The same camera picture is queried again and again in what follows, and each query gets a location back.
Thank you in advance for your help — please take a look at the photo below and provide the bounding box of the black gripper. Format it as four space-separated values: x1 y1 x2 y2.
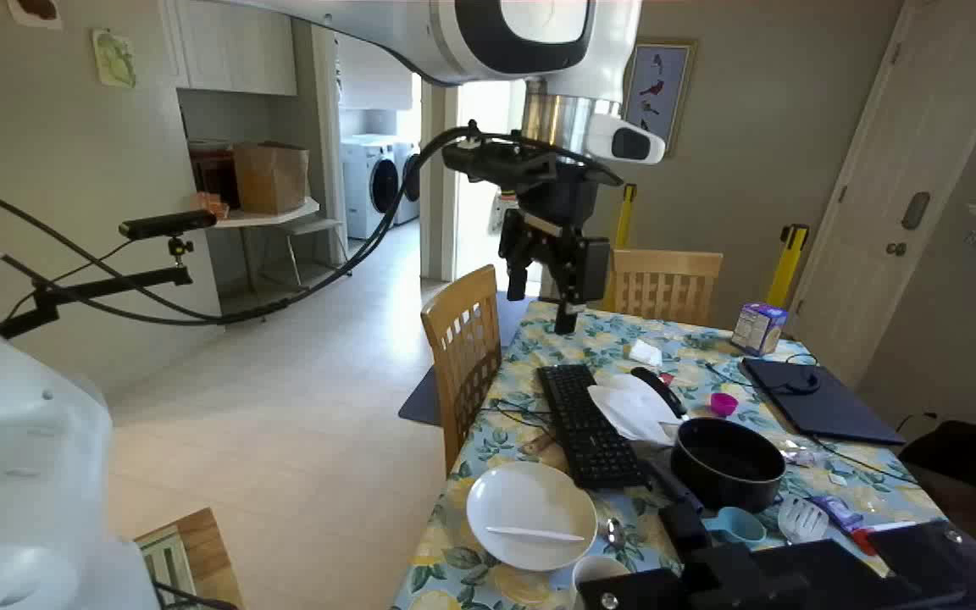
497 182 615 338

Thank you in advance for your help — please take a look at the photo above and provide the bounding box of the wooden spoon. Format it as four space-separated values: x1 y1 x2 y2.
515 422 569 467

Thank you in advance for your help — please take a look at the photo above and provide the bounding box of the black pot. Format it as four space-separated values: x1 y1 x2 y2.
634 412 794 514

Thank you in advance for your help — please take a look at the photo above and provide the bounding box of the wooden dining chair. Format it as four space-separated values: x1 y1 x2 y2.
132 505 244 610
603 248 725 328
415 263 505 479

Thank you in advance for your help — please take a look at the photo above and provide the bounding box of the clear plastic wrapper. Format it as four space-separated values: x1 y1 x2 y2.
628 336 671 370

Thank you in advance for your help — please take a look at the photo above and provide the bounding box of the white paper napkin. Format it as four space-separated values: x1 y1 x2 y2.
586 370 685 447

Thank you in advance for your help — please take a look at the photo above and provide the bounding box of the black keyboard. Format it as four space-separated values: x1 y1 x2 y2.
534 359 657 496

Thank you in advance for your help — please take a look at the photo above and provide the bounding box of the black slim device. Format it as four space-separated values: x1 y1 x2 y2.
630 366 692 419

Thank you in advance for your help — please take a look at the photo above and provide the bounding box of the white washing machine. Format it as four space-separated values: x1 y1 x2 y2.
340 135 404 242

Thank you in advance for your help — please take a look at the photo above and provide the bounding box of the white round plate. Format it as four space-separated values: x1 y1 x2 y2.
465 456 603 575

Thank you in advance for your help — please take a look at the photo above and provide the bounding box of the small silver box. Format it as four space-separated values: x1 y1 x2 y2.
730 303 794 359

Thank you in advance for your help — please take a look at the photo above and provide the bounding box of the white plastic utensil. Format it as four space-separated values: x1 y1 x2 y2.
484 521 588 545

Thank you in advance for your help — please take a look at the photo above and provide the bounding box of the framed bird picture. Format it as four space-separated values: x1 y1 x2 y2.
615 39 701 157

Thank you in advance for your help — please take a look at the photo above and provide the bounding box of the small black block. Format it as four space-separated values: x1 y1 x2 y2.
657 498 712 560

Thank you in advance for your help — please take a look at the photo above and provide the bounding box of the white shelf unit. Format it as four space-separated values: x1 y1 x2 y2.
210 196 345 316

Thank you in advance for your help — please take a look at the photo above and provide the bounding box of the lemon print tablecloth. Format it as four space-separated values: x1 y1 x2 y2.
390 303 956 610

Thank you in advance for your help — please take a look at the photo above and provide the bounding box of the brown cardboard box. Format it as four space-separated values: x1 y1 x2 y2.
230 142 311 219

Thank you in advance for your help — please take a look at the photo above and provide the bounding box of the small teal cup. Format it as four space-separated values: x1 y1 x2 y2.
701 505 770 553

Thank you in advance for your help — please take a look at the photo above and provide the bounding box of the dark blue notebook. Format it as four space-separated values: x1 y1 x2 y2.
739 357 907 447

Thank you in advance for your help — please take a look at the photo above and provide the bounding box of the white ribbed ball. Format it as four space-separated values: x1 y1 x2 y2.
773 496 832 548

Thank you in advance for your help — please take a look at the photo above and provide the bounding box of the blue red tube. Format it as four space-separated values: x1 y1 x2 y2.
806 491 887 554

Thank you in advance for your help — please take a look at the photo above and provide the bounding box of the white door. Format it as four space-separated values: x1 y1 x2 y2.
789 0 976 391

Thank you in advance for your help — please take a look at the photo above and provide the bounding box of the black bag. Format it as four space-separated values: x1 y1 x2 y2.
897 418 976 508

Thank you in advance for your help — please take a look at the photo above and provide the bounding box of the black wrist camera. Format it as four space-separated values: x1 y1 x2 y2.
441 133 628 190

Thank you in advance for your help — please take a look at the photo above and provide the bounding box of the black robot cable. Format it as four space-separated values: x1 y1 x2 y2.
0 122 482 332

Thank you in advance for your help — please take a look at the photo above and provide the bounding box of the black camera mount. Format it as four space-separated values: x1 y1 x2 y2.
577 518 976 610

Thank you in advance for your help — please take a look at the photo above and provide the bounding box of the black camera on stand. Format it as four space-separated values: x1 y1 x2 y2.
115 205 219 244

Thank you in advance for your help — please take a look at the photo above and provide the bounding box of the white wall cabinet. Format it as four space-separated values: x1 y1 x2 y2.
159 0 302 100

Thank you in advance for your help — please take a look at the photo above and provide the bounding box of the green print wall poster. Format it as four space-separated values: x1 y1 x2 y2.
87 28 142 91

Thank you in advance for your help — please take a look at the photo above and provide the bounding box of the dark print wall poster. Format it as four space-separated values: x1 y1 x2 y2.
7 0 64 31

